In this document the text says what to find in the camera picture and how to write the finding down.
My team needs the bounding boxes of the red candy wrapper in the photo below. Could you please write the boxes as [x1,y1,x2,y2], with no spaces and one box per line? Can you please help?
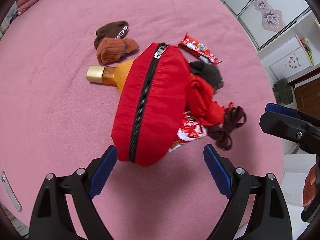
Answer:
[178,34,221,65]

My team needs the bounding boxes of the red zipper pouch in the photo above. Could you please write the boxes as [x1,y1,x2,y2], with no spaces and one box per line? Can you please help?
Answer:
[111,43,191,167]

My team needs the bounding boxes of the red white snack wrapper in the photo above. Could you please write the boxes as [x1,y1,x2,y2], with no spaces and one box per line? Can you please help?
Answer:
[168,112,208,152]

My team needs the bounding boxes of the sliding wardrobe door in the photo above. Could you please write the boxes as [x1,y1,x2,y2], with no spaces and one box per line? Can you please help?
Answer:
[220,0,310,50]

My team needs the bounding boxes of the person's right hand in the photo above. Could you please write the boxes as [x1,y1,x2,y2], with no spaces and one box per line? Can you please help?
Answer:
[303,165,317,207]

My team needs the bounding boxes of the pink bed sheet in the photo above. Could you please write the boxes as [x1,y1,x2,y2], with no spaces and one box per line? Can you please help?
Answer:
[1,0,284,239]

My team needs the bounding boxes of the green round stool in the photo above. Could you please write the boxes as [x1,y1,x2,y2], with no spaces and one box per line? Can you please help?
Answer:
[272,78,293,105]

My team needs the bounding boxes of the black sock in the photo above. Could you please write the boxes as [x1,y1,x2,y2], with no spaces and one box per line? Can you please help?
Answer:
[189,61,224,90]

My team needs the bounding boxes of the light brown sock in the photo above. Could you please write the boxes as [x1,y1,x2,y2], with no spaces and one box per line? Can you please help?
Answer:
[97,37,139,66]

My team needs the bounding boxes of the dark brown sock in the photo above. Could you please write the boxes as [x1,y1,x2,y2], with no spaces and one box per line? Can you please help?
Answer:
[93,21,129,49]

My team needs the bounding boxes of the red cloth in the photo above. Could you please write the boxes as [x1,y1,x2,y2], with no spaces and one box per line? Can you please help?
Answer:
[185,75,225,127]

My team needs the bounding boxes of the amber bottle gold cap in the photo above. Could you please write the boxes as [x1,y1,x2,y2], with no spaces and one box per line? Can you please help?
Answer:
[86,59,135,94]

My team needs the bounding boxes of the white cabinet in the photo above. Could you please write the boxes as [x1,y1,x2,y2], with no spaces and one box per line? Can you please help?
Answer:
[258,12,319,84]

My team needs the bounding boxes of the dark maroon string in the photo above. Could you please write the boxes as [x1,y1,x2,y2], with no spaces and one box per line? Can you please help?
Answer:
[207,102,247,151]

